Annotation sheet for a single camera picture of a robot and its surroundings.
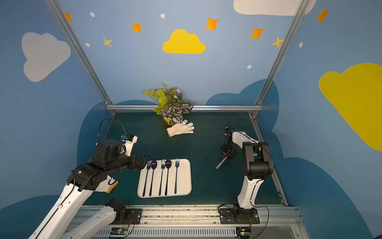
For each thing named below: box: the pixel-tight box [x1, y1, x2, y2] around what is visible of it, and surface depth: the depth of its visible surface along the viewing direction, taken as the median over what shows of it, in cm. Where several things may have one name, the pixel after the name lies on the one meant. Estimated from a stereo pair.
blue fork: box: [174, 157, 180, 195], surface depth 95 cm
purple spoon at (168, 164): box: [164, 159, 172, 196], surface depth 93 cm
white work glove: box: [166, 119, 195, 138], surface depth 113 cm
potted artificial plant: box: [143, 82, 195, 129], surface depth 98 cm
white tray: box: [137, 158, 192, 199], surface depth 88 cm
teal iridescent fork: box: [158, 158, 166, 196], surface depth 95 cm
